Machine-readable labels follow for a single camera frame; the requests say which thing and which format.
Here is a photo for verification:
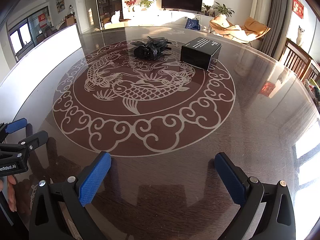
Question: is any red wall hanging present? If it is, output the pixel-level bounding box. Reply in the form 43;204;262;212
292;0;304;19

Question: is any black printed box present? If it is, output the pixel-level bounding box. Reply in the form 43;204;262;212
180;37;222;71

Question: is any wooden dining chair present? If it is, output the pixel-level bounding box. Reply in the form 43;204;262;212
280;38;311;81

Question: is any green plant on console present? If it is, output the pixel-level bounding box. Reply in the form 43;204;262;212
139;0;156;10

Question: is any black television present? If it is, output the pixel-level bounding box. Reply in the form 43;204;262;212
161;0;202;11

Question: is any orange lounge chair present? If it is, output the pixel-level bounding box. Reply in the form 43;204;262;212
209;15;271;43

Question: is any white cat figurine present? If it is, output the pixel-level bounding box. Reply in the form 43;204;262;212
296;25;305;47

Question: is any white storage bin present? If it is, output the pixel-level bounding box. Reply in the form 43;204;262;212
1;24;81;122

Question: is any grey curtain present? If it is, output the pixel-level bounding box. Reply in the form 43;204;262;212
259;0;287;57

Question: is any white standing air conditioner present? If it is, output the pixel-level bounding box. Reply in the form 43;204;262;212
250;0;272;25

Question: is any red flower vase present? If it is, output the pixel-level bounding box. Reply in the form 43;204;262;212
125;0;137;12

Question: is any person's left hand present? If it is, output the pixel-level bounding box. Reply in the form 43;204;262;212
0;175;17;212

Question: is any white cat by cabinet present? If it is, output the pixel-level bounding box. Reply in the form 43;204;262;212
111;10;120;24

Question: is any green potted plant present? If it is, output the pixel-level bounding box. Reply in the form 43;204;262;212
213;2;235;17

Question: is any blue shopping bag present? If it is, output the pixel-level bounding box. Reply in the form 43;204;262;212
185;18;201;31

